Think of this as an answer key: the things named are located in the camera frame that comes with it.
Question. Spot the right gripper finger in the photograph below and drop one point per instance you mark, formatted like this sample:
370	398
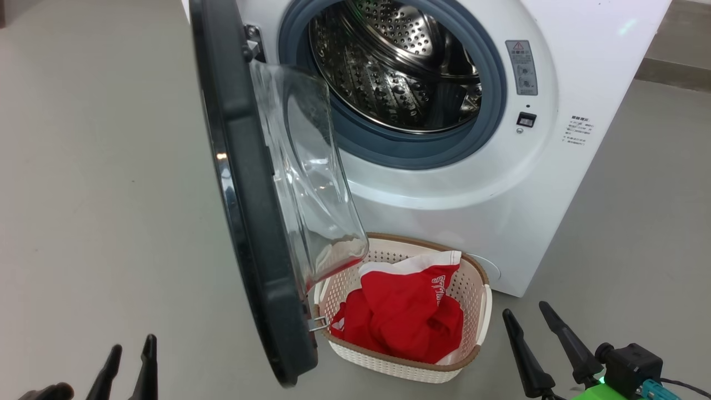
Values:
575	350
530	366

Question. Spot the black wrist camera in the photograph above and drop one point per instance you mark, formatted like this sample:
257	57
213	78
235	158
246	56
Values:
633	366
47	392

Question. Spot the white front-load washing machine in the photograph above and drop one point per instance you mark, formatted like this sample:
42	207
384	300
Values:
472	194

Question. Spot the cream perforated laundry basket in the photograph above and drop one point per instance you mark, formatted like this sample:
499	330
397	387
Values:
472	322

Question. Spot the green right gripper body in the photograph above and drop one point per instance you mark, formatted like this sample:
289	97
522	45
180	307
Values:
597	393

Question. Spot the red and white garment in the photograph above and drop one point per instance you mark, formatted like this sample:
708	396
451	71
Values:
400	316

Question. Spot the grey warning sticker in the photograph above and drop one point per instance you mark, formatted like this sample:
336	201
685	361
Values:
522	66

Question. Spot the teal right camera connector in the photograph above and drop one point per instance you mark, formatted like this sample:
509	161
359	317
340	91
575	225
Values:
658	391

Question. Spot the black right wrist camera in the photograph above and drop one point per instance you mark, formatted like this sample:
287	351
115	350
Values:
633	366

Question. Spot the dark grey washer door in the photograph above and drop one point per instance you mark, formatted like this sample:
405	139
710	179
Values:
250	222

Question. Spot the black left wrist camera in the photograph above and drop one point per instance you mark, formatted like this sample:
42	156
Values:
47	392

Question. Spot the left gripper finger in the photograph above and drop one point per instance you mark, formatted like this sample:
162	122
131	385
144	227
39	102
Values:
147	378
105	380

